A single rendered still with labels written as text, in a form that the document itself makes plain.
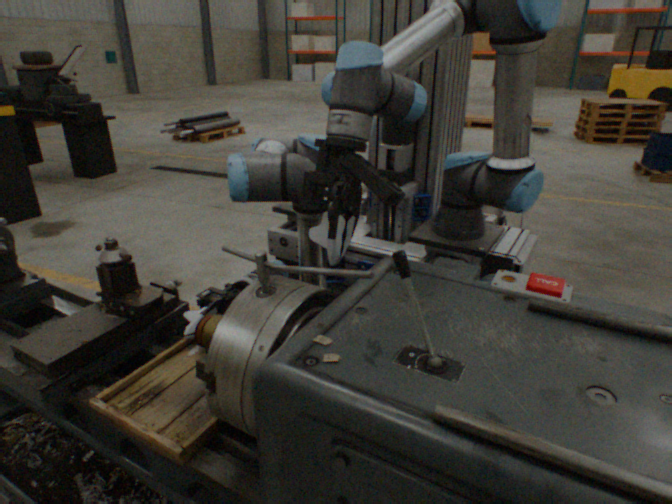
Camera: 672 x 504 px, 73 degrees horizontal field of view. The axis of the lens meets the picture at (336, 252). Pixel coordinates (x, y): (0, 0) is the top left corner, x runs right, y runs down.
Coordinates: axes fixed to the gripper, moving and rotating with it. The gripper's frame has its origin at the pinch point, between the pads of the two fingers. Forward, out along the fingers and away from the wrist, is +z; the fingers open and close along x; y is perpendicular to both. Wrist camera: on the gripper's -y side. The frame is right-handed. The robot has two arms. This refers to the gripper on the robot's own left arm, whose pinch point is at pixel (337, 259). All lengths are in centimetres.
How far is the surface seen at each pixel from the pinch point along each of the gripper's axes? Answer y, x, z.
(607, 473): -42.5, 17.6, 11.2
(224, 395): 13.0, 9.0, 27.0
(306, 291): 7.1, -3.3, 8.0
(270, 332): 7.2, 6.3, 14.1
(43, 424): 100, -12, 77
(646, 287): -87, -341, 22
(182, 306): 66, -31, 32
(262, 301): 12.4, 2.7, 10.5
